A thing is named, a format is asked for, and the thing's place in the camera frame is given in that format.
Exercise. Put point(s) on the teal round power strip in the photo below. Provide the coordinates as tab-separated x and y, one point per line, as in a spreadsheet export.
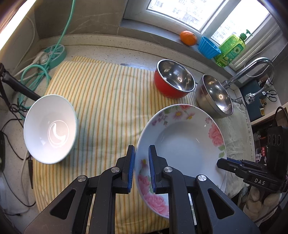
57	52

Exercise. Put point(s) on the chrome faucet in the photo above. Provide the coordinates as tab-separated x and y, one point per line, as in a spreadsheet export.
236	76

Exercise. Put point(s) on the blue ribbed cup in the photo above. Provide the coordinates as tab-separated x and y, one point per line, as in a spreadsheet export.
208	48

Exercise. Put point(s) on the small rose-print plate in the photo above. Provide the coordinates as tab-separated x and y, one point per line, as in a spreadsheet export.
186	144

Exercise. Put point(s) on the red steel bowl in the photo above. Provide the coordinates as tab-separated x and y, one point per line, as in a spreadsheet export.
165	85

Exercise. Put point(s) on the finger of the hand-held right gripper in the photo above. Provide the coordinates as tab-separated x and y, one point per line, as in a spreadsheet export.
227	165
245	163

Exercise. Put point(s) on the chrome pull-out sprayer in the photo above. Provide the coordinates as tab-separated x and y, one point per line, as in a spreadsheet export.
249	97

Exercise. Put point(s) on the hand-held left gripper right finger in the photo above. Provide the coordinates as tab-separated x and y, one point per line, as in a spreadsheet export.
153	171

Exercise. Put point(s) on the orange fruit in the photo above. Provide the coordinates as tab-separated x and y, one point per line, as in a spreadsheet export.
188	37

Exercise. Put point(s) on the black tripod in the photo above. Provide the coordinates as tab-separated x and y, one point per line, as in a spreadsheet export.
20	86

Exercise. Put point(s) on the scissors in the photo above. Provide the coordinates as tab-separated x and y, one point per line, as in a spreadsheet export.
271	93

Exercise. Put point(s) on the green dish soap bottle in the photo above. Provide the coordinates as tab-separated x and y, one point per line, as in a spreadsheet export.
231	49

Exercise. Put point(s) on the yellow striped cloth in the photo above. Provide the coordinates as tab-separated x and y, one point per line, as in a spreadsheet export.
108	101

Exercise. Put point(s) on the person's right hand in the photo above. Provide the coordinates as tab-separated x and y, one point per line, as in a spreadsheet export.
258	202

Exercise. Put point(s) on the plain steel bowl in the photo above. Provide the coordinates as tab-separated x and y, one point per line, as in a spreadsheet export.
216	96

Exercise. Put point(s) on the white ceramic bowl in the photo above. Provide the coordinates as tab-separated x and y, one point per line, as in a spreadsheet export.
49	130

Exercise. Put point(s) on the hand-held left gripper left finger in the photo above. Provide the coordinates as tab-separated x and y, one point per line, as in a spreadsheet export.
131	168

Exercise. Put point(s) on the white framed window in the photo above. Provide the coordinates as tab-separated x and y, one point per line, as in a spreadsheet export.
171	13

